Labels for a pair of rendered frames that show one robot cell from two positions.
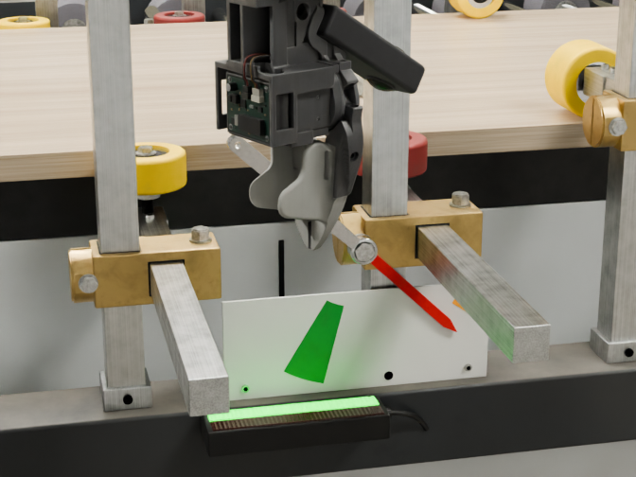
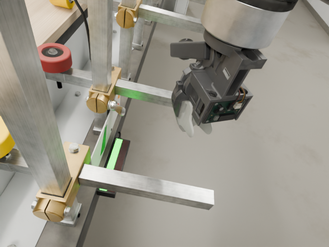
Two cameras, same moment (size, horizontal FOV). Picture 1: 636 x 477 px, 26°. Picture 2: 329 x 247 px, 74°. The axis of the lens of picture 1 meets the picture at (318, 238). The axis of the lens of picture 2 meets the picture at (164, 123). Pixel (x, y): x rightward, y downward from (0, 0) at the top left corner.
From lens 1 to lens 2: 107 cm
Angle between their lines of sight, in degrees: 72
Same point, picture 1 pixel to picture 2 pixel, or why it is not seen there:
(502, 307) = not seen: hidden behind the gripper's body
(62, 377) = not seen: outside the picture
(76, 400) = (55, 236)
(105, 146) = (55, 161)
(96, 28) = (35, 111)
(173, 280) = (107, 175)
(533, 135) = (67, 23)
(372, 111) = (106, 55)
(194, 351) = (188, 194)
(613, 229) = (126, 50)
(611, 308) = (127, 70)
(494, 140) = (60, 31)
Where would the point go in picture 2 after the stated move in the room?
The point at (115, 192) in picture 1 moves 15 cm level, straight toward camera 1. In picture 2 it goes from (62, 172) to (157, 198)
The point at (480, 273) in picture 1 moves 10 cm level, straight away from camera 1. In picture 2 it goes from (167, 93) to (134, 77)
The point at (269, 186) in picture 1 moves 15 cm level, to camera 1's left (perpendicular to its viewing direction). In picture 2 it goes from (190, 126) to (160, 207)
